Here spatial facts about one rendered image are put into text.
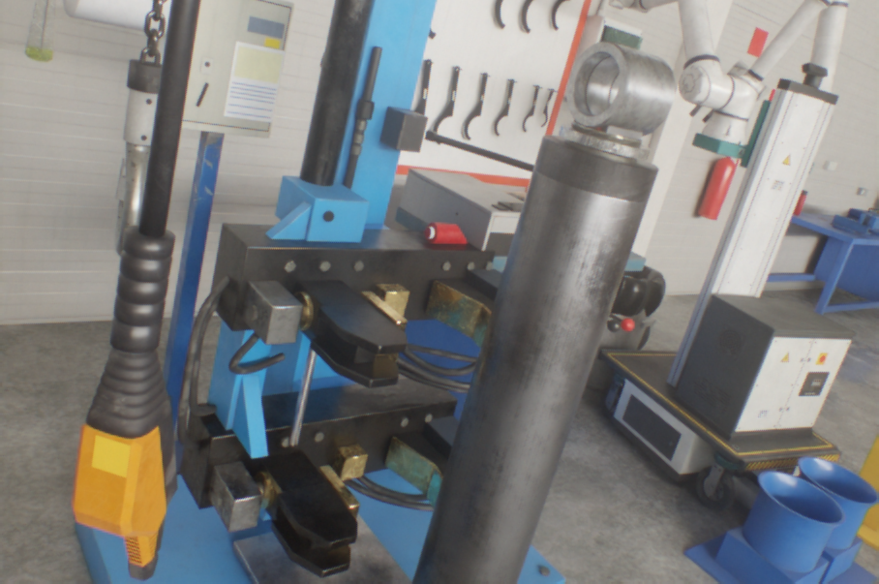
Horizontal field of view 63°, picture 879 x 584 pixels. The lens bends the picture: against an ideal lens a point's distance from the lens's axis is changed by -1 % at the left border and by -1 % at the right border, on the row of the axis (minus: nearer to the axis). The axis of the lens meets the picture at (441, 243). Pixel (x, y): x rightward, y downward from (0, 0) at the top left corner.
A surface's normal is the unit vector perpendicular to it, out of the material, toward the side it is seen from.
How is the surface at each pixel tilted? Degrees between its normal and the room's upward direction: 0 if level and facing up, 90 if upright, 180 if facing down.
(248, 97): 90
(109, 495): 90
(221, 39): 90
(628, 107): 110
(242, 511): 90
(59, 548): 0
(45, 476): 0
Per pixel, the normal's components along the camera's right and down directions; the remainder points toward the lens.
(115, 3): 0.35, 0.82
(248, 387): 0.61, -0.32
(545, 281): -0.46, 0.13
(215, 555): 0.25, -0.93
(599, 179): -0.10, 0.26
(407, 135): 0.58, 0.36
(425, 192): -0.77, -0.02
